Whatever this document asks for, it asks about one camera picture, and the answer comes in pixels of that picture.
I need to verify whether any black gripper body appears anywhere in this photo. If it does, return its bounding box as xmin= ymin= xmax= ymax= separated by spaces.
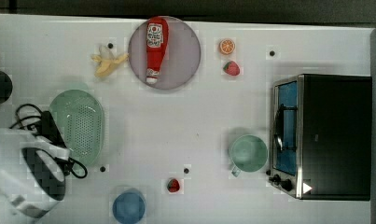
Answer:
xmin=41 ymin=111 xmax=71 ymax=175

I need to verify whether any green oval strainer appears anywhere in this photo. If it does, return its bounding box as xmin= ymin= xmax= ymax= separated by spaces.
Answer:
xmin=49 ymin=90 xmax=104 ymax=166

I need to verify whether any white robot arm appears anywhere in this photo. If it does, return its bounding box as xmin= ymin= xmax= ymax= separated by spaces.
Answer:
xmin=0 ymin=111 xmax=70 ymax=224

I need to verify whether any yellow toy banana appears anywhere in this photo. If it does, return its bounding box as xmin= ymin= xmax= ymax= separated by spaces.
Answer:
xmin=91 ymin=46 xmax=129 ymax=77

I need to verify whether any blue cup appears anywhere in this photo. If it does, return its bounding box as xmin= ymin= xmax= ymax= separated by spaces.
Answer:
xmin=112 ymin=189 xmax=146 ymax=224

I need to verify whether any small dark red strawberry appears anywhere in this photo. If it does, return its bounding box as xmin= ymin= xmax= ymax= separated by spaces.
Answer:
xmin=167 ymin=178 xmax=180 ymax=193

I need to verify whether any red ketchup bottle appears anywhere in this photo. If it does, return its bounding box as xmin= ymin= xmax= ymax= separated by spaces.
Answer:
xmin=146 ymin=17 xmax=169 ymax=85

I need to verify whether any grey round plate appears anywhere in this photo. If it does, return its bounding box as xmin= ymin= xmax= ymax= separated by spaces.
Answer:
xmin=128 ymin=16 xmax=201 ymax=90

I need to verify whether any red toy strawberry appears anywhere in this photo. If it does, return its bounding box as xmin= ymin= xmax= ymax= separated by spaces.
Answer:
xmin=223 ymin=61 xmax=241 ymax=77

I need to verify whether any orange slice toy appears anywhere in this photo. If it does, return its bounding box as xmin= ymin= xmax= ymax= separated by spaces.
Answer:
xmin=218 ymin=38 xmax=236 ymax=55

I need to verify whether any green mug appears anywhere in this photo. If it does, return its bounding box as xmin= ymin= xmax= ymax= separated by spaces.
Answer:
xmin=228 ymin=134 xmax=268 ymax=177

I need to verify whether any black toaster oven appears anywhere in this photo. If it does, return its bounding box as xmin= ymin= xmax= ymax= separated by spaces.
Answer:
xmin=267 ymin=74 xmax=372 ymax=201

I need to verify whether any black cable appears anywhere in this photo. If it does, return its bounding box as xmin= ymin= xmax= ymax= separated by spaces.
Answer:
xmin=9 ymin=104 xmax=89 ymax=179

